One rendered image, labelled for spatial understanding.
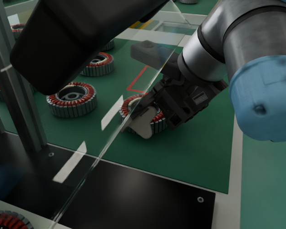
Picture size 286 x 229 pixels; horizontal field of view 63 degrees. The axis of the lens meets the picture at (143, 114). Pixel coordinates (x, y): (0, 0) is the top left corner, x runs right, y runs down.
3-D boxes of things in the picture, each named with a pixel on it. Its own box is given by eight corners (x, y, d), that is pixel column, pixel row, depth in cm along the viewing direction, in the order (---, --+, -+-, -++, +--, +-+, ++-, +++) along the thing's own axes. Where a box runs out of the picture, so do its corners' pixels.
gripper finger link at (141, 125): (129, 153, 44) (165, 124, 41) (110, 129, 45) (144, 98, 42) (135, 149, 47) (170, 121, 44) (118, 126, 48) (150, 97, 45)
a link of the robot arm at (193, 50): (186, 29, 31) (218, 17, 35) (170, 53, 34) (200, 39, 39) (225, 72, 29) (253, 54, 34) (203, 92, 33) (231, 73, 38)
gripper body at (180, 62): (169, 133, 42) (210, 98, 33) (140, 97, 44) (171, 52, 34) (193, 115, 47) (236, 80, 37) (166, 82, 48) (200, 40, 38)
